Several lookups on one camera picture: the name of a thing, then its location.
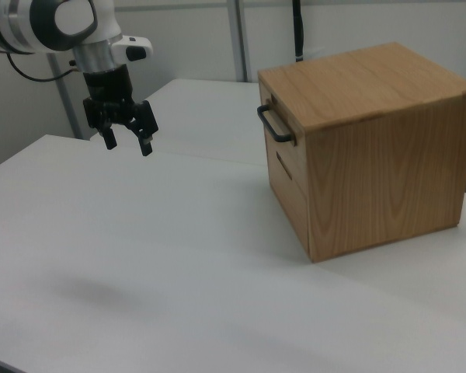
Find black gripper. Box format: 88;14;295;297
82;65;159;158

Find black metal drawer handle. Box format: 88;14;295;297
256;103;298;144

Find wooden drawer with handle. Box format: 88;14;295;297
257;79;309;197

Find wooden drawer with slot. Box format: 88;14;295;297
264;134;311;262

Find wooden drawer cabinet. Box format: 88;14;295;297
257;41;466;263

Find grey aluminium partition post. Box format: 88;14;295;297
228;0;250;83
46;54;82;141

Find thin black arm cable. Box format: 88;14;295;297
6;52;78;83

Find black camera stand pole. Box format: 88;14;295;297
292;0;307;64

